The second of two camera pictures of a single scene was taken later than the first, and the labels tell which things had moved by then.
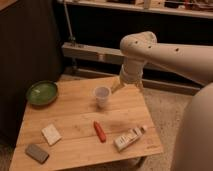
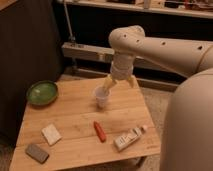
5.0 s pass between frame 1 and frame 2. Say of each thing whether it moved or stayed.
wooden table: stayed
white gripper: moved
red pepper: stayed
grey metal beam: stayed
